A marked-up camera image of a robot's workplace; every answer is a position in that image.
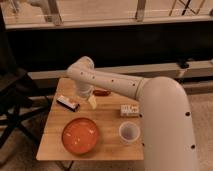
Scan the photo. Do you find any red sausage toy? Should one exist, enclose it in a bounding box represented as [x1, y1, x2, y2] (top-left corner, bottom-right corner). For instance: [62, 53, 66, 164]
[93, 89, 111, 96]

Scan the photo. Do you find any wooden folding table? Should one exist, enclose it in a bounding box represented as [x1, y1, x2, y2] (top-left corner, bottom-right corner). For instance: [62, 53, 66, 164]
[36, 78, 144, 162]

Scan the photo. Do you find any orange bowl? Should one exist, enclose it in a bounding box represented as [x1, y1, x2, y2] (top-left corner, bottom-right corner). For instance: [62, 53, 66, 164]
[62, 117, 99, 155]

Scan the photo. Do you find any black office chair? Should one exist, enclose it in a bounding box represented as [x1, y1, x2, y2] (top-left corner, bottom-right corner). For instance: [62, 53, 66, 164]
[0, 8, 51, 149]

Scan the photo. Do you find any white labelled bottle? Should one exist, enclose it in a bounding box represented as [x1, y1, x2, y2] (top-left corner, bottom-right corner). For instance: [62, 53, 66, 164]
[120, 104, 139, 117]

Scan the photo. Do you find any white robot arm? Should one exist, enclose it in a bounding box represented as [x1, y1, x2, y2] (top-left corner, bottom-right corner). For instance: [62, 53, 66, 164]
[67, 56, 199, 171]

